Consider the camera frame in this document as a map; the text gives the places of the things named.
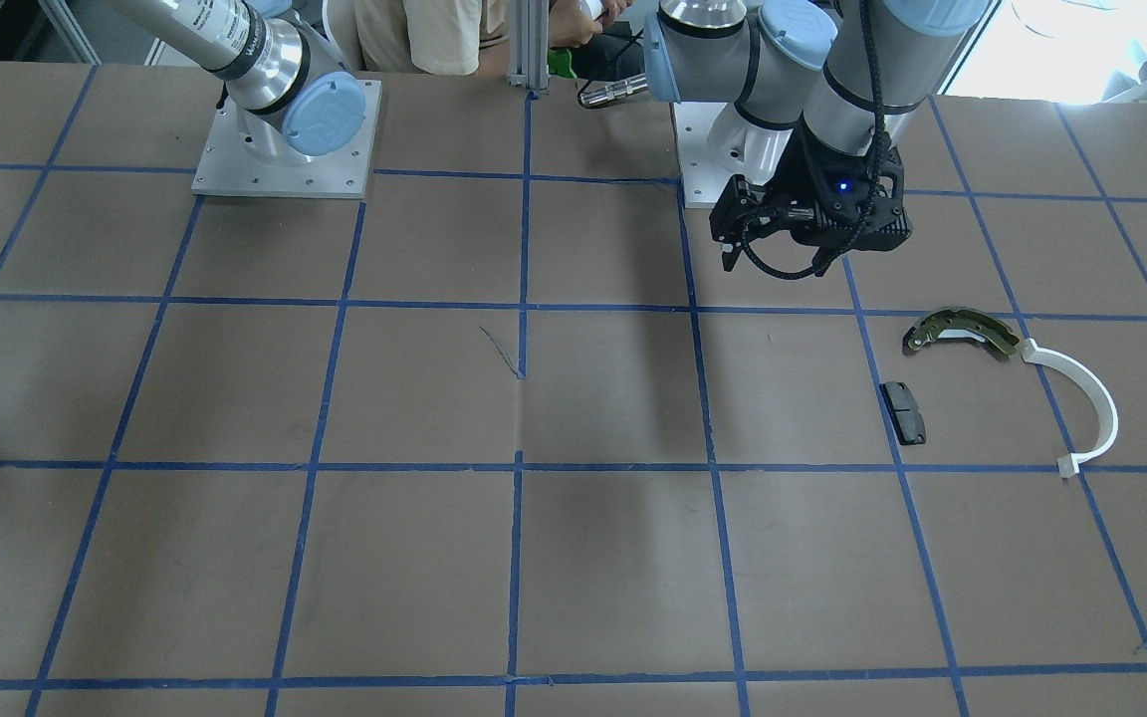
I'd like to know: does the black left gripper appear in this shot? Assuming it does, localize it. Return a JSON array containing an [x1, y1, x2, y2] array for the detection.
[[709, 120, 910, 273]]

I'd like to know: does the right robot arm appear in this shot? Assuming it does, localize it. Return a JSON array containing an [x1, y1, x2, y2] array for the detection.
[[110, 1, 367, 157]]

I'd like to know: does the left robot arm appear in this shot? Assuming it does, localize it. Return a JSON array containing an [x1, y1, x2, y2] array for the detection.
[[643, 1, 988, 280]]

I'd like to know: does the green brake shoe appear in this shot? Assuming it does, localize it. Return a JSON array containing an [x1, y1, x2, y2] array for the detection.
[[902, 306, 1024, 359]]

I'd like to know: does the dark grey brake pad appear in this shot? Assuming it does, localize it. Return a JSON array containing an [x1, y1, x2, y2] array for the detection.
[[879, 381, 927, 446]]

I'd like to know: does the person in beige shirt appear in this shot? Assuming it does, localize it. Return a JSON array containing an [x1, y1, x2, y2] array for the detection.
[[351, 1, 633, 77]]

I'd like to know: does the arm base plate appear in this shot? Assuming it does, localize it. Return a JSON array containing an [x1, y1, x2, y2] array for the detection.
[[671, 100, 813, 210], [192, 79, 383, 200]]

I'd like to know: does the aluminium frame post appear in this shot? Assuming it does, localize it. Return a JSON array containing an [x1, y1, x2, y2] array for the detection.
[[505, 0, 551, 95]]

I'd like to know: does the white curved plastic bracket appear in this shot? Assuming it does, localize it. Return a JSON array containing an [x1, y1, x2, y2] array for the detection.
[[1019, 338, 1119, 478]]

